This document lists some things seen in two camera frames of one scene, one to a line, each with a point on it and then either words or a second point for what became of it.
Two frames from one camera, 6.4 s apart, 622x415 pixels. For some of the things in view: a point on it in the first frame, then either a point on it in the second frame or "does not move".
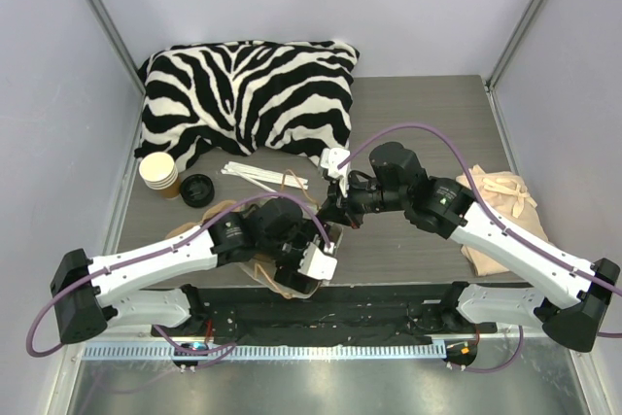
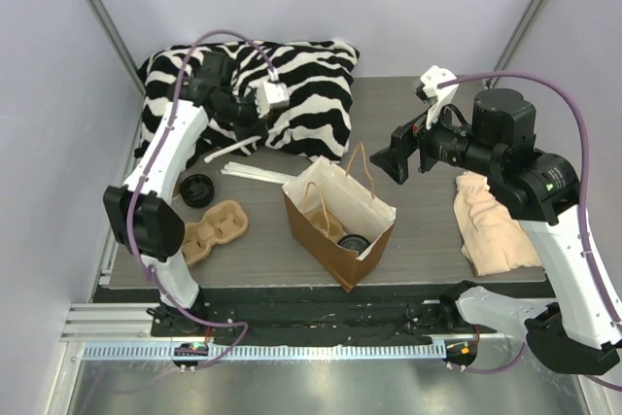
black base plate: [350, 315] does not move
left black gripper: [290, 271] → [253, 125]
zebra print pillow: [249, 96] does not move
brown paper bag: [263, 271] → [337, 219]
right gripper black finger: [329, 213] → [394, 159]
